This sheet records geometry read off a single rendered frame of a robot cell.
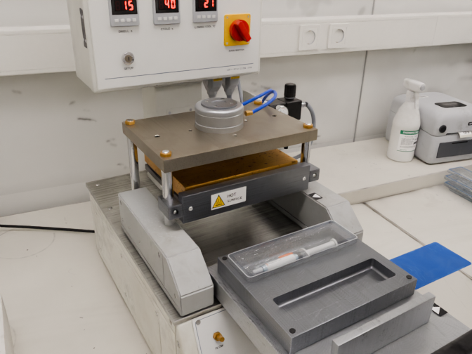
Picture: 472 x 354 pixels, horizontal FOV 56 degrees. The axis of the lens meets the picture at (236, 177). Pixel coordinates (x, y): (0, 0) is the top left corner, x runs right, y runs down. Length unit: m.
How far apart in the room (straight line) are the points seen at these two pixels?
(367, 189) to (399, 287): 0.71
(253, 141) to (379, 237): 0.57
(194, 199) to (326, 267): 0.20
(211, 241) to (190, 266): 0.15
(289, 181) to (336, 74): 0.82
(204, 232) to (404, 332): 0.37
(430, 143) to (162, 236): 1.02
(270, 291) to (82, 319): 0.45
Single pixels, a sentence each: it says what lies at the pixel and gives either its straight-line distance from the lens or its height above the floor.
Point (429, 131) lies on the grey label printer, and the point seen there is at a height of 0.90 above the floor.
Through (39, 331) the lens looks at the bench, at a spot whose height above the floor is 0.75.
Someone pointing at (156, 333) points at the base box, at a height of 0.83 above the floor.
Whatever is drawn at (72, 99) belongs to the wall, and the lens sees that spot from 1.21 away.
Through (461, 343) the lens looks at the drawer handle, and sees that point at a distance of 0.53.
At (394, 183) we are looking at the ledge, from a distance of 1.35.
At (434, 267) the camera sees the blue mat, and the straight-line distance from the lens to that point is 1.10.
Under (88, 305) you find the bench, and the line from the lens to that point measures 0.94.
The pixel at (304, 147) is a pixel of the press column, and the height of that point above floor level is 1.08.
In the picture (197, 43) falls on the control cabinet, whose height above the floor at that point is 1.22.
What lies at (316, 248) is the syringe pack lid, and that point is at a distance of 0.62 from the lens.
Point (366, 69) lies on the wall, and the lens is 1.57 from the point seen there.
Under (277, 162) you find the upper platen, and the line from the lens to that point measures 0.73.
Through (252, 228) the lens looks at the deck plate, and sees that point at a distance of 0.79.
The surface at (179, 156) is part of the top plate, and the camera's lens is 0.62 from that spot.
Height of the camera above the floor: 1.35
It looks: 26 degrees down
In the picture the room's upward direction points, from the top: 1 degrees clockwise
